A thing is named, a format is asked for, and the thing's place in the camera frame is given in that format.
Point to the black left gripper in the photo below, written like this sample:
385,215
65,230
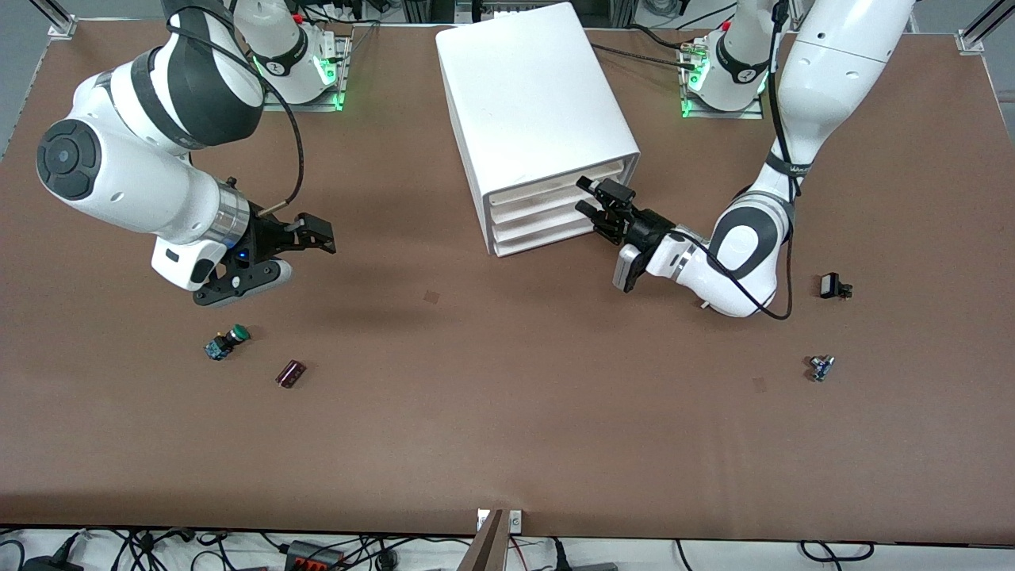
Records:
647,228

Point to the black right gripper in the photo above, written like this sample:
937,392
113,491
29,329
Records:
266,235

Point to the white plastic drawer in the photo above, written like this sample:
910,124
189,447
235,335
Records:
539,235
539,204
539,187
539,220

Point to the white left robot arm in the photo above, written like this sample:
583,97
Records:
833,79

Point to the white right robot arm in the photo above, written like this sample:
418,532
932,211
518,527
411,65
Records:
135,182

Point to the white drawer cabinet shell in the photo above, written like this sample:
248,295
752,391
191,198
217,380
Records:
523,95

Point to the green push button blue base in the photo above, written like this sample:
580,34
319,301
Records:
218,347

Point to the purple cylindrical capacitor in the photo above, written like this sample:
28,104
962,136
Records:
290,374

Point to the small metal potentiometer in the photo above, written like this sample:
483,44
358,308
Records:
821,369

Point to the black power strip red switches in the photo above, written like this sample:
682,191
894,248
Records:
313,559

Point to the brown wooden slat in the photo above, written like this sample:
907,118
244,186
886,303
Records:
485,551

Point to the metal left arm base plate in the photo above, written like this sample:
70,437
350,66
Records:
721,115

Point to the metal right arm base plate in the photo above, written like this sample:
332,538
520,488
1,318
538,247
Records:
342,71

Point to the black square switch white face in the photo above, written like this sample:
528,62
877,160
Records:
829,285

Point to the aluminium corner post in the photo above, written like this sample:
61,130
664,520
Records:
57,22
979,32

